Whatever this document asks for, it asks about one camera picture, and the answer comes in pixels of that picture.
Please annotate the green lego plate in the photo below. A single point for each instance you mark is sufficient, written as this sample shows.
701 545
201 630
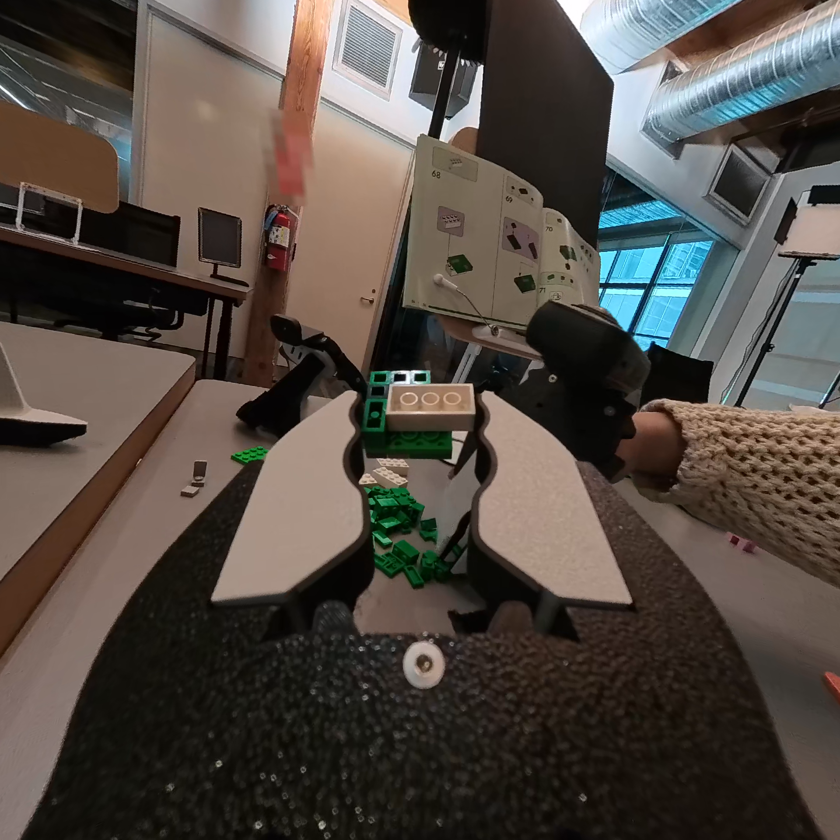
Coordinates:
249 455

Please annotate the red fire extinguisher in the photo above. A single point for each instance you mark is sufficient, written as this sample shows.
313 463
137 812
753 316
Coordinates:
279 239

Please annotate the black desk monitor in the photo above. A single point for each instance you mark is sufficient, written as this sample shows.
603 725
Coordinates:
131 229

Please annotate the wall air vent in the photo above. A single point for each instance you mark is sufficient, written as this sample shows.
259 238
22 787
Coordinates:
367 43
738 184

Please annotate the person's right hand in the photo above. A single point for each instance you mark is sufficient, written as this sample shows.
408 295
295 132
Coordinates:
656 446

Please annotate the wooden post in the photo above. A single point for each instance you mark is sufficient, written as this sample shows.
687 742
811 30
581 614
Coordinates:
308 52

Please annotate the black speaker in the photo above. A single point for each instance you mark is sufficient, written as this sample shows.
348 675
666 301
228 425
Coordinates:
430 79

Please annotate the person's right forearm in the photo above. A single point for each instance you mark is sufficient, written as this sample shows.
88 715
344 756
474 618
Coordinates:
754 472

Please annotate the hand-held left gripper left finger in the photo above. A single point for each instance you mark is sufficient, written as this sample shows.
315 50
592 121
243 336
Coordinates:
295 512

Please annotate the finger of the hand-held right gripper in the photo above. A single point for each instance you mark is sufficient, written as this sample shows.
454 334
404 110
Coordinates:
456 512

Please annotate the black divider panel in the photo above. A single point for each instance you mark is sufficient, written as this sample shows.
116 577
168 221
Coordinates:
544 98

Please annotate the white frame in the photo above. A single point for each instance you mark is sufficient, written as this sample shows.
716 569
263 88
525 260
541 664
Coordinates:
49 188

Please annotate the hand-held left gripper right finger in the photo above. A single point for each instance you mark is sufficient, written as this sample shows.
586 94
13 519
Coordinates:
544 518

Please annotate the small monitor on stand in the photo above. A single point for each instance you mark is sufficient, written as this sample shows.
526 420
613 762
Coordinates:
220 236

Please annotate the black and grey tool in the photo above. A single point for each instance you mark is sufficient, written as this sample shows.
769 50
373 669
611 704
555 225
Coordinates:
289 400

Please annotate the light panel on tripod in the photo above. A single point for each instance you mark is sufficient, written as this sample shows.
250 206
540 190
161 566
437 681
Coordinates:
814 223

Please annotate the silver air duct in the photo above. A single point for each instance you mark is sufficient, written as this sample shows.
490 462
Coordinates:
630 26
741 79

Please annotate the wooden divider panel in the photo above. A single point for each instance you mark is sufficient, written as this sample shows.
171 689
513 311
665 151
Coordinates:
52 164

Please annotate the grey and black wedge object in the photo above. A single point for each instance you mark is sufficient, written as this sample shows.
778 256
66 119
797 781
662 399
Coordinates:
33 420

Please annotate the pile of green lego bricks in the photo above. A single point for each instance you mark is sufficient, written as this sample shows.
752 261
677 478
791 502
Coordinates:
400 518

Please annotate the dark wooden desk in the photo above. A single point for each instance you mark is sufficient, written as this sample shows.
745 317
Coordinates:
131 262

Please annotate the lego instruction booklet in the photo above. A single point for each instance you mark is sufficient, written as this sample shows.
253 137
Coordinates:
472 229

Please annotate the scatter of grey lego pieces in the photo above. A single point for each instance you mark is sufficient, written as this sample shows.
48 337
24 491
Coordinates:
201 471

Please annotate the green and white lego assembly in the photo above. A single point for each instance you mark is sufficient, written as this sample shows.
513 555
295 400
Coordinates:
430 403

